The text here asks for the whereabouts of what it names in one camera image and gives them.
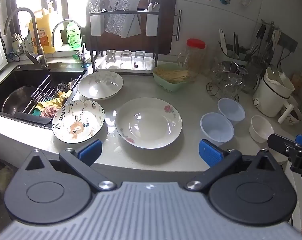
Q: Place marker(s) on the pink dish cloth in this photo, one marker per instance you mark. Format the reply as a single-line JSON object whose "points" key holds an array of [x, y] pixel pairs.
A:
{"points": [[49, 111]]}

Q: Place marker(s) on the clear textured sheet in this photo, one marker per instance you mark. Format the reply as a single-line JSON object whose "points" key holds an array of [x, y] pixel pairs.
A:
{"points": [[121, 17]]}

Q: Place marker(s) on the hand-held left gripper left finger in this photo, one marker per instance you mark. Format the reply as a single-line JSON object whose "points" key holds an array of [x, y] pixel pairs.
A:
{"points": [[91, 151]]}

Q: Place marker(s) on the pink flower print plate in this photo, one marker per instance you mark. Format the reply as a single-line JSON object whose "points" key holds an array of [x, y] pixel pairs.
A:
{"points": [[148, 122]]}

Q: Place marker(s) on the yellow detergent bottle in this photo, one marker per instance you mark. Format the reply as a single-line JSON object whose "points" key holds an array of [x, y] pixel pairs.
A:
{"points": [[44, 35]]}

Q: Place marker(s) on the pale blue plastic bowl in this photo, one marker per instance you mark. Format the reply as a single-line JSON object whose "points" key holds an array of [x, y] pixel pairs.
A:
{"points": [[232, 110], [216, 130]]}

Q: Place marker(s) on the steel pot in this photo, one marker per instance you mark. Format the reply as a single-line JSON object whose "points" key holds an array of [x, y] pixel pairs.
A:
{"points": [[16, 100]]}

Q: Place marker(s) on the clear glass pitcher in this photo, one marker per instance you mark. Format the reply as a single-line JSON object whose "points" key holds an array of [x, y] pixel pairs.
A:
{"points": [[251, 77]]}

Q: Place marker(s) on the tall steel faucet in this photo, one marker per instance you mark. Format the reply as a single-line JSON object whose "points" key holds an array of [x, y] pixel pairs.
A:
{"points": [[39, 45]]}

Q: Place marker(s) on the dark steel wool scourer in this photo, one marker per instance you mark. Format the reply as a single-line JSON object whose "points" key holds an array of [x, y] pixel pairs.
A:
{"points": [[63, 86]]}

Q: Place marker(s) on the white ceramic bowl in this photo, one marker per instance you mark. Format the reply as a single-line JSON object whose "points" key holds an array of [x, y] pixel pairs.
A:
{"points": [[261, 128]]}

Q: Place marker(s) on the upturned drinking glass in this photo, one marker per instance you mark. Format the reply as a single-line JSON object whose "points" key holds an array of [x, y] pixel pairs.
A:
{"points": [[126, 60], [111, 58], [140, 60]]}

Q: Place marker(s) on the bundle of dry noodles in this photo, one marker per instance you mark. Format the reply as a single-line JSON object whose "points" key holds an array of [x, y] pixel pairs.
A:
{"points": [[173, 76]]}

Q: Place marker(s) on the cartoon deer print plate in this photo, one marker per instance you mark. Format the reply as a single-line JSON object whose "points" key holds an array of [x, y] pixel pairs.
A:
{"points": [[76, 120]]}

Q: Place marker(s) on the small white bottle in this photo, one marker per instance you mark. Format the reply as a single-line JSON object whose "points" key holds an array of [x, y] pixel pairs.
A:
{"points": [[17, 43]]}

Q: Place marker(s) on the window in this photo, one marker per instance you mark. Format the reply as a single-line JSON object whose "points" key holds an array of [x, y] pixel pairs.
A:
{"points": [[73, 0]]}

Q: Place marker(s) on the green plastic basket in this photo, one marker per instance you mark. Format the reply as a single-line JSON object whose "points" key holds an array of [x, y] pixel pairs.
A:
{"points": [[171, 86]]}

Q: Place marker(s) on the black kitchen sink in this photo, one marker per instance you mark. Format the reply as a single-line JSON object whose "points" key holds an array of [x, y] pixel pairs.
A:
{"points": [[23, 76]]}

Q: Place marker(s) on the white cutlery holder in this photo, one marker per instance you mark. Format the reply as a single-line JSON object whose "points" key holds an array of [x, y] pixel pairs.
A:
{"points": [[95, 25], [151, 25]]}

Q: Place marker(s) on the black sink drain rack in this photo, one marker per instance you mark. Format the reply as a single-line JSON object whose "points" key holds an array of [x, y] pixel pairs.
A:
{"points": [[28, 117]]}

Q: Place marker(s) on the green detergent bottle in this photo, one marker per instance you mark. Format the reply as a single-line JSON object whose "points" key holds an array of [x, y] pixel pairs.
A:
{"points": [[73, 36]]}

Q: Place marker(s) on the white electric cooking pot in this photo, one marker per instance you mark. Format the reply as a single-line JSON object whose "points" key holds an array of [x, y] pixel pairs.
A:
{"points": [[268, 97]]}

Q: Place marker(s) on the floral ceramic mug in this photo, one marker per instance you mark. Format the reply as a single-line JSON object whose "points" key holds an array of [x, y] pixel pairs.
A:
{"points": [[296, 116]]}

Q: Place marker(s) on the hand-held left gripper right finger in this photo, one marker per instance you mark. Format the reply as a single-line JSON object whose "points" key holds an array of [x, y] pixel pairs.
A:
{"points": [[211, 155]]}

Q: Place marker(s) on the clear jar with red lid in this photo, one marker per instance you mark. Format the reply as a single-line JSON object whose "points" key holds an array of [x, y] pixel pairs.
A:
{"points": [[194, 57]]}

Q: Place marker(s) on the yellow dish cloth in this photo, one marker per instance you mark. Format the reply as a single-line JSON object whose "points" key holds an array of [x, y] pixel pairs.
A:
{"points": [[53, 102]]}

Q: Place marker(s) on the brown wooden cutting board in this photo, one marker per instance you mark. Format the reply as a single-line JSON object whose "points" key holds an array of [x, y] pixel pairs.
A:
{"points": [[166, 25]]}

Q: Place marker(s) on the row of hanging utensils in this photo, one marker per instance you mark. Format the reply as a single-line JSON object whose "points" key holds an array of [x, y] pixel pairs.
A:
{"points": [[262, 35]]}

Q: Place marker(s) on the white drip tray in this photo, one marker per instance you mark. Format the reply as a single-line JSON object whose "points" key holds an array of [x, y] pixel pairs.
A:
{"points": [[102, 68]]}

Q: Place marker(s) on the pale plastic bag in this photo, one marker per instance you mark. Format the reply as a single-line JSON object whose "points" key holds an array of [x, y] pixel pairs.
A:
{"points": [[3, 177]]}

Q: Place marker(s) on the chopstick caddy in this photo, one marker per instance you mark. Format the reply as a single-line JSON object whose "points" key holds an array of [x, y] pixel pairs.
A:
{"points": [[237, 56]]}

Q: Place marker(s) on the leaf print plate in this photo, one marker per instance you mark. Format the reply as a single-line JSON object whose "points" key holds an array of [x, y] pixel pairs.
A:
{"points": [[101, 87]]}

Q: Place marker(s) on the small steel faucet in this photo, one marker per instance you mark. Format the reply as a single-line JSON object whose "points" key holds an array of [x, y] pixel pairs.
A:
{"points": [[83, 50]]}

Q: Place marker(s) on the white plug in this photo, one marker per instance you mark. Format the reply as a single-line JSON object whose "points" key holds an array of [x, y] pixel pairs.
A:
{"points": [[246, 3]]}

